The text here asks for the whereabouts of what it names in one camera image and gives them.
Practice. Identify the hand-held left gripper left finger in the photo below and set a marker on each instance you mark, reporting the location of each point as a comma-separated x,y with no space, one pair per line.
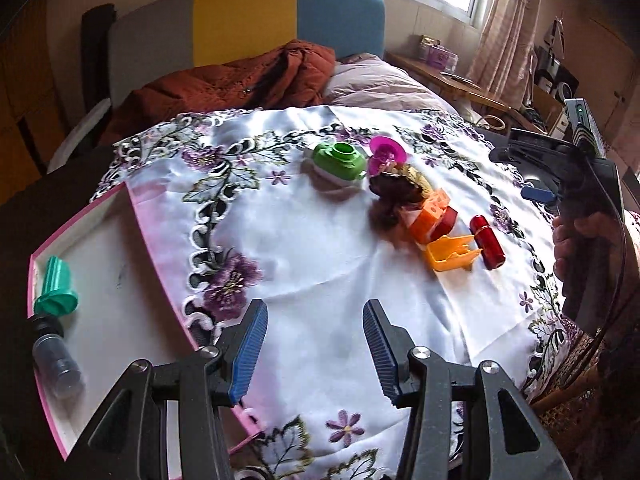
247,355

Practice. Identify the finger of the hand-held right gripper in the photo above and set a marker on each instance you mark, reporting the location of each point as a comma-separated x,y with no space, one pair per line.
525,152
537,194

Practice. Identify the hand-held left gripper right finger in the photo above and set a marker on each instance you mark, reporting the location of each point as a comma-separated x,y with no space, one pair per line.
382,355

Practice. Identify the red cylinder tube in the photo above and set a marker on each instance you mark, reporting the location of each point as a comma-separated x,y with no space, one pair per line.
487,240

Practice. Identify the red wooden block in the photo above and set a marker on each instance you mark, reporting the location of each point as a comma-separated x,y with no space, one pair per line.
447,220

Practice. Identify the orange block with holes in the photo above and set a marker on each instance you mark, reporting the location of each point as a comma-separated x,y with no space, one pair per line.
427,222

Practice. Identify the magenta disc toy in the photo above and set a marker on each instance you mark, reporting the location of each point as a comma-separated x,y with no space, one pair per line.
385,152

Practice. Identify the pink shallow box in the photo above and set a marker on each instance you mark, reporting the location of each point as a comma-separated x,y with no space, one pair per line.
115,285

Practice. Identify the green and white round toy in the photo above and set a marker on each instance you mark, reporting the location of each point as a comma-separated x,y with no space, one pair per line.
340,162

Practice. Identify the person's right hand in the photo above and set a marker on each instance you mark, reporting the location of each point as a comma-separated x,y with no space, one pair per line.
570,247

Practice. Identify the cardboard box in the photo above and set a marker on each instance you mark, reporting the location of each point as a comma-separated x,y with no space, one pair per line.
545,107

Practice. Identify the dark cluttered shelf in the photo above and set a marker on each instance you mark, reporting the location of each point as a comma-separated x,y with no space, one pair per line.
557,70

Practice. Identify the wooden side desk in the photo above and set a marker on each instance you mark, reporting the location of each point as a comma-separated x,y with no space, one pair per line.
460,85

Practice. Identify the white floral embroidered tablecloth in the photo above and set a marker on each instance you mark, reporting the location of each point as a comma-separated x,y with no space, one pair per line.
300,260

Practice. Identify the yellow plastic clip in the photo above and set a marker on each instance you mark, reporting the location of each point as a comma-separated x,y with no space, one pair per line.
447,255

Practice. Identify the pink curtain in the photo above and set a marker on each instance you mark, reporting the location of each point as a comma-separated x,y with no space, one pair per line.
505,35

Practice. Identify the purple box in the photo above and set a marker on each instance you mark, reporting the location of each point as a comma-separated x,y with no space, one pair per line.
437,52

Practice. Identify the brown and gold figure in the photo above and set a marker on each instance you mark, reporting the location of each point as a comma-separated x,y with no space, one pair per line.
395,195

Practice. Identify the beige pink puffer jacket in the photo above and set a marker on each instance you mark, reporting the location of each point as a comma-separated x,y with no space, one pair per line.
390,87

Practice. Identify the grey translucent bottle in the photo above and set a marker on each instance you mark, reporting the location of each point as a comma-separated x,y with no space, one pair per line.
55,355

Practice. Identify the green ribbed cap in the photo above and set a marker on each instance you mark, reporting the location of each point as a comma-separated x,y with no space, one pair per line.
56,285

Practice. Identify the rust brown padded jacket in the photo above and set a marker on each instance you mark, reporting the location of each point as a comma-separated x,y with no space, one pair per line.
225,85

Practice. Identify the grey yellow blue headboard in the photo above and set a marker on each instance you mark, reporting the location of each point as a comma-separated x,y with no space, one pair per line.
250,20

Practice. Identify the black upright board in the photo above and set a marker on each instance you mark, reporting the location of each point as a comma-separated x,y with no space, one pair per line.
97,50

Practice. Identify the white bed side rail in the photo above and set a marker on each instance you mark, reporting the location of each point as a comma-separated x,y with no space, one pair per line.
75,135

